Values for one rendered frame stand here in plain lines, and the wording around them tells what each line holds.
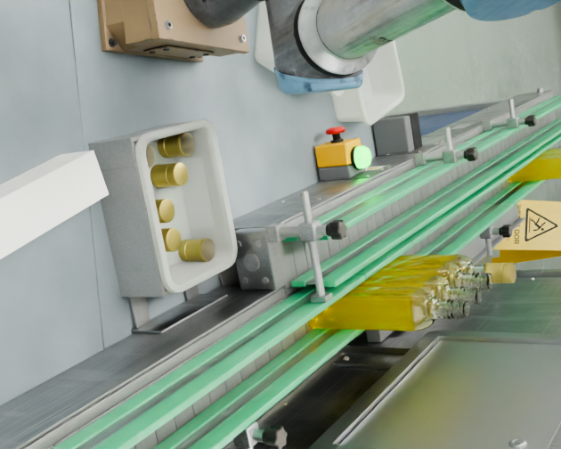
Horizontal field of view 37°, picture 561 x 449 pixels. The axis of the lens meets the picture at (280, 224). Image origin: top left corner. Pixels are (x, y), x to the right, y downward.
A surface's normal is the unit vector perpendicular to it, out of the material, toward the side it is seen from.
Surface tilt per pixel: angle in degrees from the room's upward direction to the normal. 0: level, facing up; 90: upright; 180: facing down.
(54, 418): 90
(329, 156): 90
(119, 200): 90
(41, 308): 0
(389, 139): 90
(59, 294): 0
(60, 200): 0
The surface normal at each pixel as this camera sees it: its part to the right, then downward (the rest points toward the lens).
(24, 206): 0.84, -0.04
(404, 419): -0.17, -0.97
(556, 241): -0.28, -0.30
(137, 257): -0.51, 0.25
